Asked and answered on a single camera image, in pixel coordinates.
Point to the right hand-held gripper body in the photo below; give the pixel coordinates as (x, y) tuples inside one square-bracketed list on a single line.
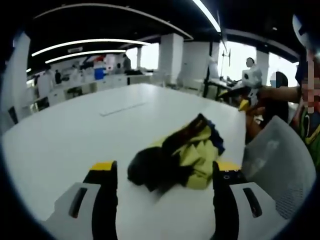
[(253, 75)]

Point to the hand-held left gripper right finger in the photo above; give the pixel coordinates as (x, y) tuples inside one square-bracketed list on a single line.
[(225, 212)]

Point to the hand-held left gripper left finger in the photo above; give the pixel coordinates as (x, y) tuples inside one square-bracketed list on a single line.
[(100, 212)]

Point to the yellow and black garment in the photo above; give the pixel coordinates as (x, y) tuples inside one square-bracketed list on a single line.
[(195, 160)]

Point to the white worn device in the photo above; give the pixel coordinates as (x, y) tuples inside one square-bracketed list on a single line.
[(303, 32)]

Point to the grey mesh office chair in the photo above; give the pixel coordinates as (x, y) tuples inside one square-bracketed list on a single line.
[(277, 162)]

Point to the person in green vest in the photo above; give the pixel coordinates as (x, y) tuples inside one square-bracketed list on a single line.
[(308, 132)]

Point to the long ceiling light strip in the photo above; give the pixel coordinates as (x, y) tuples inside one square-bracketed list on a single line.
[(85, 54), (90, 43), (208, 15)]

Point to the blue container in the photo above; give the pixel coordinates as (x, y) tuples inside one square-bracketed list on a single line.
[(99, 73)]

